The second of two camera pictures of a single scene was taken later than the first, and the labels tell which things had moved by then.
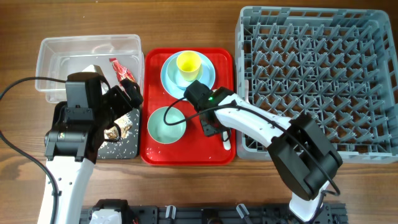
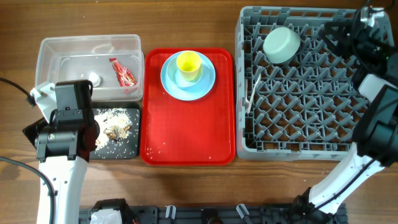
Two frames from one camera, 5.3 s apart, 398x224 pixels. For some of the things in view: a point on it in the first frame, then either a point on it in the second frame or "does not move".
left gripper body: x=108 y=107 to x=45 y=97
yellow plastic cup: x=189 y=63 does not move
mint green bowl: x=161 y=132 to x=280 y=44
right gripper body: x=209 y=129 to x=367 y=46
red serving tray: x=198 y=147 does not move
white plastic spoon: x=226 y=144 to x=247 y=106
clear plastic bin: x=60 y=55 does not move
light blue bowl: x=175 y=76 does not move
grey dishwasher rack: x=337 y=66 does not move
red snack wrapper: x=122 y=72 does not move
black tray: x=127 y=147 does not move
